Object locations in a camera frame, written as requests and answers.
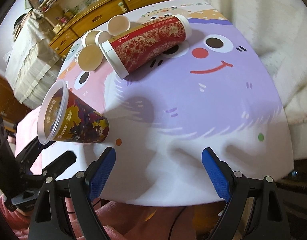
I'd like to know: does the orange rimmed paper cup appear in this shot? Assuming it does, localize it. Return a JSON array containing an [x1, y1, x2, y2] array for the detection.
[[107, 15, 131, 36]]

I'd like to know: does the brown paper cup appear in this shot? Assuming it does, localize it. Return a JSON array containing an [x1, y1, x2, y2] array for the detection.
[[81, 30, 111, 47]]

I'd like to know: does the pink fuzzy clothing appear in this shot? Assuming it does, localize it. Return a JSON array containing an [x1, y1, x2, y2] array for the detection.
[[0, 195, 196, 239]]

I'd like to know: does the cartoon monster tablecloth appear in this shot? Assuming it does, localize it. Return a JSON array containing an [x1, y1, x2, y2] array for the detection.
[[44, 0, 294, 206]]

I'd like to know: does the clear plastic cup printed sleeve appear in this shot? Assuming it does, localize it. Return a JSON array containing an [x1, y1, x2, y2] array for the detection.
[[37, 80, 109, 145]]

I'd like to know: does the white lace covered furniture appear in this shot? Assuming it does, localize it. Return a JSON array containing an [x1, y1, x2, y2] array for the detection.
[[5, 9, 62, 109]]

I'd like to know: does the white floral curtain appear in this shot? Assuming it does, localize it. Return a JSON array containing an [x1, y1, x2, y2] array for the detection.
[[205, 0, 307, 160]]

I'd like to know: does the checkered paper cup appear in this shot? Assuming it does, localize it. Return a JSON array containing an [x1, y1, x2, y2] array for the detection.
[[75, 44, 104, 72]]

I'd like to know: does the wooden dresser with drawers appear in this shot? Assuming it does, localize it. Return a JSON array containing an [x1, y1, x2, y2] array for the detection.
[[29, 0, 169, 57]]

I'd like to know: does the black cable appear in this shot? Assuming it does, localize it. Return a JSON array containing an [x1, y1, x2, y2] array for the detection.
[[167, 205, 188, 240]]

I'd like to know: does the tall red paper cup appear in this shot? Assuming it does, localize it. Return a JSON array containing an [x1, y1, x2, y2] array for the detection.
[[99, 15, 192, 79]]

